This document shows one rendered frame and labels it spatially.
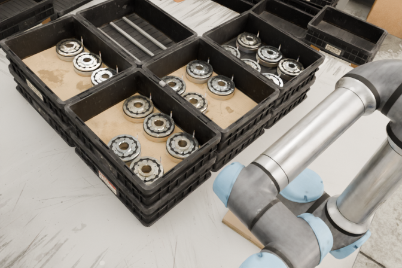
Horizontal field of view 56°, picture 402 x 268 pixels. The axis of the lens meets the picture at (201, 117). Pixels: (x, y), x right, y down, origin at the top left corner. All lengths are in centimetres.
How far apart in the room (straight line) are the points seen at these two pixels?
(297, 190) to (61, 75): 92
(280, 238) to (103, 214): 72
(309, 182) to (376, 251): 122
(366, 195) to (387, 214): 145
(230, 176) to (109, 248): 61
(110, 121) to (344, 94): 78
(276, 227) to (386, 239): 169
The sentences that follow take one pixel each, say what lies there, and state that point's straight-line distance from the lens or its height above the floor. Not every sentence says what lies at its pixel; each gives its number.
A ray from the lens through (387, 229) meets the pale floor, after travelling 236.
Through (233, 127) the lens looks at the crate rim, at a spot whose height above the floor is 93.
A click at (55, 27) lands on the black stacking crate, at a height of 91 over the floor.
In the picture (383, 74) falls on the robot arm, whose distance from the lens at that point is 83.
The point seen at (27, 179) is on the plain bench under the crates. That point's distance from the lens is 137.
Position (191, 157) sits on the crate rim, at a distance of 108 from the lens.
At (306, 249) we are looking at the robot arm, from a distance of 65.
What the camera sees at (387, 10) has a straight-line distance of 378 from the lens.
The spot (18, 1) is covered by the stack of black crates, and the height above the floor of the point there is 49.
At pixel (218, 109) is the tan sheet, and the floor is 83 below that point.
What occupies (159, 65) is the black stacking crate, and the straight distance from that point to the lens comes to 139.
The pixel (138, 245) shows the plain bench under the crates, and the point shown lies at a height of 70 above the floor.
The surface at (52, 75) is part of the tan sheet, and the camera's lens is 149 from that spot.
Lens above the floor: 181
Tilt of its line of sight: 48 degrees down
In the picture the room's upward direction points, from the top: 9 degrees clockwise
